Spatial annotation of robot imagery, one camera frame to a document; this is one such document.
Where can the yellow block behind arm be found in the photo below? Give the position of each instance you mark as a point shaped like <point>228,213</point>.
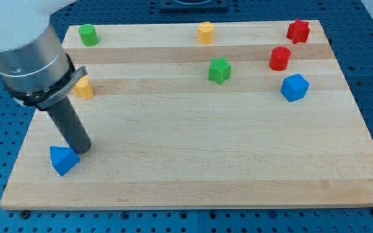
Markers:
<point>83,89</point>

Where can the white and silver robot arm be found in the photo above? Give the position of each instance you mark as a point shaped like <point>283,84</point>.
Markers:
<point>33,65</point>

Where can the yellow hexagon block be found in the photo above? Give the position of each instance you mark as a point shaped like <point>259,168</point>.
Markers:
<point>205,33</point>

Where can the green star block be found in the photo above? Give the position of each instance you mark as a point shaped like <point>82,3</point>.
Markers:
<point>219,70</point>

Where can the wooden board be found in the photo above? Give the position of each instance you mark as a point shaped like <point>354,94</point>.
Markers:
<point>166,137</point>

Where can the red cylinder block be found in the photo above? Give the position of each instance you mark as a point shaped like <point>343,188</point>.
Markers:
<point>279,58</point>

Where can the blue cube block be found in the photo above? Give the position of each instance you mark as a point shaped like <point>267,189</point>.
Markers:
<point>294,87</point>

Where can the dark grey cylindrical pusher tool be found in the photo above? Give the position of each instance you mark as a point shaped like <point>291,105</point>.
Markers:
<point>69,125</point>

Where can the green cylinder block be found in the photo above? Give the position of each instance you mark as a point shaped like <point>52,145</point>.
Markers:
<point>88,35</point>

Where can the blue triangle block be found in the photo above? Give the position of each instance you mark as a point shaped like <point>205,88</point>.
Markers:
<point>63,159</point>

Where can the red star block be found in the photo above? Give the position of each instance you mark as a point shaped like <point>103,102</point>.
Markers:
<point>298,31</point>

